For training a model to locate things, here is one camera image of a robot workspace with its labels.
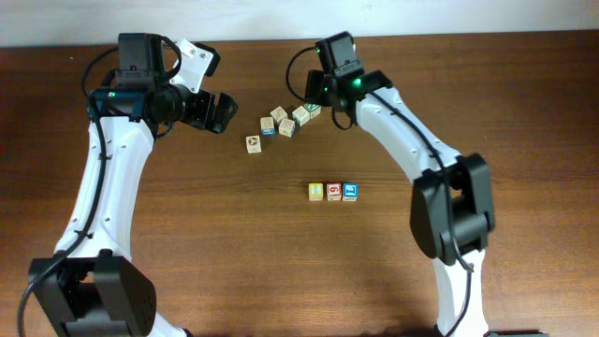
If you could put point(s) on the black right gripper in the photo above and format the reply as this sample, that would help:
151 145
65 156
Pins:
315 81

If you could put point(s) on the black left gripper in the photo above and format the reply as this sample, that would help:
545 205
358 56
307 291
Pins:
217 121

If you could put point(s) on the wooden block green N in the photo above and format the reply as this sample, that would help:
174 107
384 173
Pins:
313 109

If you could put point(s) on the wooden block yellow letter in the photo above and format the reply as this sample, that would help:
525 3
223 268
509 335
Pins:
315 191

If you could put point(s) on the wooden block red 6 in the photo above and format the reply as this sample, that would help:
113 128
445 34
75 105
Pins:
334 191

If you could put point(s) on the wooden block blue L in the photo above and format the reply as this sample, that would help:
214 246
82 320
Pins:
350 191

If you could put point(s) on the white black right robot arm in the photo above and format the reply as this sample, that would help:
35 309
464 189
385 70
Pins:
452 211

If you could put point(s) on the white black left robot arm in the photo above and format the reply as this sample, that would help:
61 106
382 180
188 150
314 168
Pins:
89 286

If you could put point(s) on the wooden block teal pattern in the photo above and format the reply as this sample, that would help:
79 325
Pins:
301 116

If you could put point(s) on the wooden block blue side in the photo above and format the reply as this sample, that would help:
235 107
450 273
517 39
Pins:
267 126

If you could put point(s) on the wooden block top pattern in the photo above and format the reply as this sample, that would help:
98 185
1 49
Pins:
278 114

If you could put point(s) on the wooden block blue edge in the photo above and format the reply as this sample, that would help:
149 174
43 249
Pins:
287 127

